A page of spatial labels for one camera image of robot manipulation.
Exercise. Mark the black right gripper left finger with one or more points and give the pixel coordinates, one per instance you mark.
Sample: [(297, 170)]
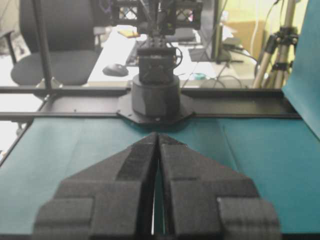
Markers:
[(110, 200)]

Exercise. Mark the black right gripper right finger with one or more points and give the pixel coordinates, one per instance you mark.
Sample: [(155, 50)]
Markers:
[(205, 200)]

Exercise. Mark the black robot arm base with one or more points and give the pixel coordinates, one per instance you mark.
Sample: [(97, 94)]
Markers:
[(155, 97)]

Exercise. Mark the teal table cloth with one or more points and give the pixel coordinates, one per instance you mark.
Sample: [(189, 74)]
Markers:
[(281, 156)]

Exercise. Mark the black computer mouse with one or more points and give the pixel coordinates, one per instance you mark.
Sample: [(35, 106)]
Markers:
[(115, 70)]

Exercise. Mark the black monitor stand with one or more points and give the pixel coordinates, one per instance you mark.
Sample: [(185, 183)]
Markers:
[(220, 49)]

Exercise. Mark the teal backdrop sheet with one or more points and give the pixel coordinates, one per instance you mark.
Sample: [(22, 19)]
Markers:
[(303, 86)]

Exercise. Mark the black office chair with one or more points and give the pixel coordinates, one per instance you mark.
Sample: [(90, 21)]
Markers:
[(71, 42)]

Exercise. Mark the black metal frame rail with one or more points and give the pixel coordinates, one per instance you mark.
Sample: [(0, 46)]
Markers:
[(113, 102)]

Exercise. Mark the black vertical frame post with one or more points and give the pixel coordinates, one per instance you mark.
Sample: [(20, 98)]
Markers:
[(41, 36)]

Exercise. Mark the silver camera tripod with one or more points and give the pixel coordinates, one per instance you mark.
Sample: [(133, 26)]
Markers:
[(274, 66)]

